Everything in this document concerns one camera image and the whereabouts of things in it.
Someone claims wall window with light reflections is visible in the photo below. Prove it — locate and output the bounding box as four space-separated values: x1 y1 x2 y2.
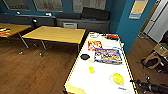
32 0 64 13

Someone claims blue purple board game box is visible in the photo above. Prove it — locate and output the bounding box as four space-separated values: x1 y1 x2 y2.
93 48 123 64

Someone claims large wooden table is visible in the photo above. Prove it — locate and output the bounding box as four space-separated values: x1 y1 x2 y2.
21 25 87 56

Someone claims wooden table with red item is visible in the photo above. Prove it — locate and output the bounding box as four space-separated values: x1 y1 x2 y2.
0 22 33 50

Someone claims cardboard box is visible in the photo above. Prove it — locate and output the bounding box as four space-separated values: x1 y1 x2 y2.
153 43 168 58

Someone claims red yellow board game box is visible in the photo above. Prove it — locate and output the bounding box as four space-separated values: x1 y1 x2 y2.
87 39 102 52

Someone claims wide wall window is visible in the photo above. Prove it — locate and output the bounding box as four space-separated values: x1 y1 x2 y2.
72 0 107 14

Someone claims red orange item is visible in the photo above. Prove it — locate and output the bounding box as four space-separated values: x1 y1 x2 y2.
0 28 10 37

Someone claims white gaming table yellow frame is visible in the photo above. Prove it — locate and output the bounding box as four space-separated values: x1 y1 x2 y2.
62 30 139 94

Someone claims narrow wall window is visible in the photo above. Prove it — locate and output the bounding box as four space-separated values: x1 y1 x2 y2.
2 0 32 11

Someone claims yellow poster blue frame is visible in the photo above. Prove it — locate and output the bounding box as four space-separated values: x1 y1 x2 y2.
128 0 149 20

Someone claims red black item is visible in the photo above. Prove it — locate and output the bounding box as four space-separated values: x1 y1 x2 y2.
105 33 120 40

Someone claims grey sofa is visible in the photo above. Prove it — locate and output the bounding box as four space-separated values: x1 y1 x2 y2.
55 13 111 34

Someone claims dark low bench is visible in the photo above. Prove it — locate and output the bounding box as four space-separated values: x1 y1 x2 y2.
0 13 57 28

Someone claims yellow perforated colander bowl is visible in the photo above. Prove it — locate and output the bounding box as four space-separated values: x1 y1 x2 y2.
111 72 126 86

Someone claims small yellow bowl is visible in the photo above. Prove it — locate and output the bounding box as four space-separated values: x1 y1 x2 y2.
88 66 96 74

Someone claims black round lamp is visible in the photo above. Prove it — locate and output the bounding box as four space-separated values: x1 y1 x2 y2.
31 18 38 29

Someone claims black cushion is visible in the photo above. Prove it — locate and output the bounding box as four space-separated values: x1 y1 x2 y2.
81 7 111 21

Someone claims small black bowl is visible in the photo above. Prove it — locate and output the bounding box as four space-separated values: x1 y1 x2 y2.
80 53 92 61

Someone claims white sheet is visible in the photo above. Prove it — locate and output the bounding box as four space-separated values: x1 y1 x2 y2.
99 37 120 49

